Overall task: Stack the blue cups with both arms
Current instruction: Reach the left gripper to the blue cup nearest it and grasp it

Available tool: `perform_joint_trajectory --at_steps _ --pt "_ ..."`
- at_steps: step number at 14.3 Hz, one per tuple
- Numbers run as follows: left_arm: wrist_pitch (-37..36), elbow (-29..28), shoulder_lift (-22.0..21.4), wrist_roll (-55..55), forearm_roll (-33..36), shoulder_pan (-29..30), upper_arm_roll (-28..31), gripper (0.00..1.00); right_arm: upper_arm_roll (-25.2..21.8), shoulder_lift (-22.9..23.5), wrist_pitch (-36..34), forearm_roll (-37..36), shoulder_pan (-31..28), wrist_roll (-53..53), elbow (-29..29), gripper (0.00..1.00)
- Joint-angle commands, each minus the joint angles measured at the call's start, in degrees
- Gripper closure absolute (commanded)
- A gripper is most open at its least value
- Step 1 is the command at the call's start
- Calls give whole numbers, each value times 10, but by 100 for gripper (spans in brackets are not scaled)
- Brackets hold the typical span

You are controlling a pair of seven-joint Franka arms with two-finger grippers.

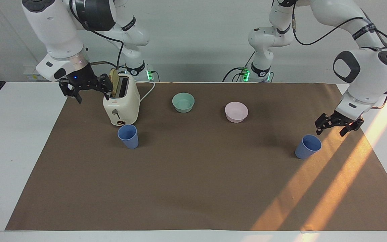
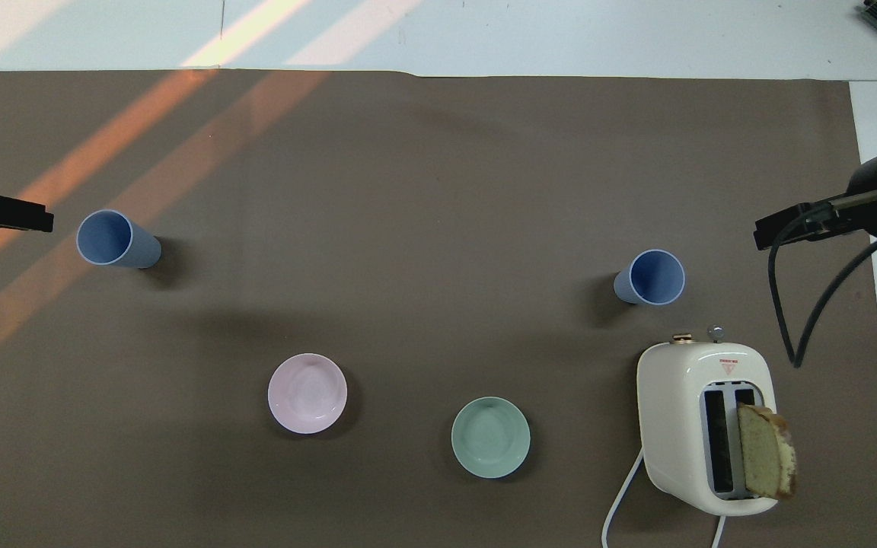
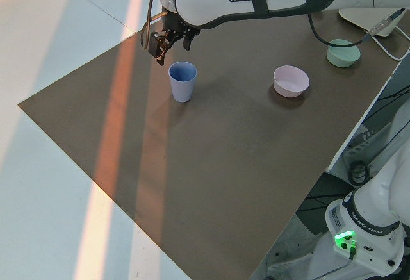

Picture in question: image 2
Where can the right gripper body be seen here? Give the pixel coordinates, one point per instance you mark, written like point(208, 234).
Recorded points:
point(872, 190)

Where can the blue cup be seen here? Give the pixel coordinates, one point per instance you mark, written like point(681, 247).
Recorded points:
point(655, 277)
point(110, 239)

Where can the bread slice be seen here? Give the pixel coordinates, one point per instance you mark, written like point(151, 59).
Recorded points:
point(764, 453)

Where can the white toaster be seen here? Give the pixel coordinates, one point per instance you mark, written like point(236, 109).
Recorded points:
point(674, 411)

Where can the green bowl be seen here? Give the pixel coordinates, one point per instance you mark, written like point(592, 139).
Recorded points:
point(490, 438)

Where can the pink bowl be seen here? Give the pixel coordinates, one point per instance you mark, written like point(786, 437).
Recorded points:
point(307, 393)

